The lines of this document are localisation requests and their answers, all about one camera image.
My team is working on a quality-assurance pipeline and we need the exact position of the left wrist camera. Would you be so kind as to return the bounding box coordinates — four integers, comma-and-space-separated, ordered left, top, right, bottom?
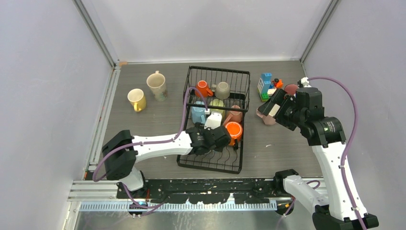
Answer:
204, 112, 222, 129

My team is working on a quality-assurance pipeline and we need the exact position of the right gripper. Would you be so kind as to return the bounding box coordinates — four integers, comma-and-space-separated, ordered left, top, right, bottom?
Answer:
258, 88, 305, 131

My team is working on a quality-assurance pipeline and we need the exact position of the light blue mug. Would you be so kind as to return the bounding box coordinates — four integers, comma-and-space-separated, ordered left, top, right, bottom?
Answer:
191, 106, 206, 124

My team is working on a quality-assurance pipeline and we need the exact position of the grey mug on shelf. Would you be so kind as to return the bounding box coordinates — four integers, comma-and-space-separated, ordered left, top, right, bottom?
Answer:
211, 81, 230, 100

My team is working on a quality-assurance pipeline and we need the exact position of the toy figure orange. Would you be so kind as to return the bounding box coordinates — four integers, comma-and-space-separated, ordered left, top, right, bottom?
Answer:
273, 78, 283, 89

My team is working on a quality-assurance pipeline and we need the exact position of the orange mug front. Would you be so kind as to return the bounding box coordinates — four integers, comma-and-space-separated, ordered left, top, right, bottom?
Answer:
225, 122, 243, 146

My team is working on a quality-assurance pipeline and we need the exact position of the orange mug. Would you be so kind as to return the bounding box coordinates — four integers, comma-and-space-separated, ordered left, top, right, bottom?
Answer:
225, 122, 243, 146
195, 80, 214, 97

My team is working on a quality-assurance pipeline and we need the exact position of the cream floral tall mug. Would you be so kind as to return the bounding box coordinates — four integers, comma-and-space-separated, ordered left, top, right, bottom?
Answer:
146, 70, 168, 102

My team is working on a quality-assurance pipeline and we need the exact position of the toy block building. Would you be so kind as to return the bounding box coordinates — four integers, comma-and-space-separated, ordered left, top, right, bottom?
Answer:
257, 72, 277, 102

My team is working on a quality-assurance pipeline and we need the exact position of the salmon pink mug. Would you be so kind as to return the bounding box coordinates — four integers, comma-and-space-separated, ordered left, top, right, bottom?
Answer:
223, 105, 243, 126

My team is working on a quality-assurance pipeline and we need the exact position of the black wire dish rack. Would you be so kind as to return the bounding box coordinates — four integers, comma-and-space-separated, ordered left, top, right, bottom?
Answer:
177, 66, 250, 174

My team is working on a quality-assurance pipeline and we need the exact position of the light green mug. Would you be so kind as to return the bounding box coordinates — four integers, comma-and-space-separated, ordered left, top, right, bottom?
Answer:
209, 99, 226, 119

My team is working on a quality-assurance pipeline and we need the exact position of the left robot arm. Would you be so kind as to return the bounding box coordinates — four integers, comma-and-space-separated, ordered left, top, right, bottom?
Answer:
102, 124, 231, 198

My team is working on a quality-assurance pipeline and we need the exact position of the pink round mug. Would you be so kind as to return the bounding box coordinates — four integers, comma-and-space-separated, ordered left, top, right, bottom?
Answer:
284, 84, 299, 97

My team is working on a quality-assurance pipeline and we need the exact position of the pink faceted mug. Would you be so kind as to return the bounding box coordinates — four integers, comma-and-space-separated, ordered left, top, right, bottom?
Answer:
256, 109, 276, 126

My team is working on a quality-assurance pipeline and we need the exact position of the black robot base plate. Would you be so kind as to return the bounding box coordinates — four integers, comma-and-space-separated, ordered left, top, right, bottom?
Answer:
130, 178, 293, 204

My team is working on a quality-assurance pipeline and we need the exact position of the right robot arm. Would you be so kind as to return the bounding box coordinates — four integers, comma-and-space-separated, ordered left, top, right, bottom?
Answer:
258, 87, 379, 230

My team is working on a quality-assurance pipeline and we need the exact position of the yellow mug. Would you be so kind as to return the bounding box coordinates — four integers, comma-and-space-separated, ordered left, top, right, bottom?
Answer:
127, 89, 147, 112

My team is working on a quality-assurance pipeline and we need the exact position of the orange mug on shelf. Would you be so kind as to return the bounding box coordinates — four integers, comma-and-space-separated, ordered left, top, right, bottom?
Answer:
195, 80, 214, 97

